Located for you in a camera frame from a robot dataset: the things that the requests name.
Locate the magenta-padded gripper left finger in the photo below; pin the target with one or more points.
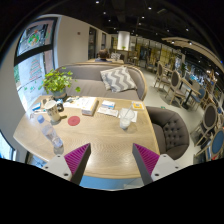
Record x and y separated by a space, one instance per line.
76 159

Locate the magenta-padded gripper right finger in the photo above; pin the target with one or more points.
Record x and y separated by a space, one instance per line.
146 160

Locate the clear plastic water bottle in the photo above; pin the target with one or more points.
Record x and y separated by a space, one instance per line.
50 132

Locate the grey tufted armchair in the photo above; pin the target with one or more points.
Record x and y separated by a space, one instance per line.
170 131

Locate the flat round red coaster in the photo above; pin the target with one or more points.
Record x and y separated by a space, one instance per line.
73 120

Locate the clear plastic cup with straw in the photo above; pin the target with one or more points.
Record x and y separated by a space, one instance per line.
125 118

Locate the white tissue box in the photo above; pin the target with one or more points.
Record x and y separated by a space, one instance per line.
89 106

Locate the yellow white card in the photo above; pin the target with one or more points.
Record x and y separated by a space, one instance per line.
137 105

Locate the white blue small box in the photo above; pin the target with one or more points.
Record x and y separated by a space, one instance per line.
108 104

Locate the group of wooden dining chairs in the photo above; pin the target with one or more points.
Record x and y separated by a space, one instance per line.
190 96

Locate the green potted plant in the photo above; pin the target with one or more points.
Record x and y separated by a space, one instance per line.
57 82

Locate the grey curved sofa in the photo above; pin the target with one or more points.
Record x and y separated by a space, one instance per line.
100 83

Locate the grey white zigzag cushion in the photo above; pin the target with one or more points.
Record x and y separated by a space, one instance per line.
118 79

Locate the person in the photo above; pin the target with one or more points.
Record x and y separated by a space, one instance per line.
103 55

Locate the framed wall poster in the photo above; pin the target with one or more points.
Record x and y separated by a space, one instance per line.
36 36

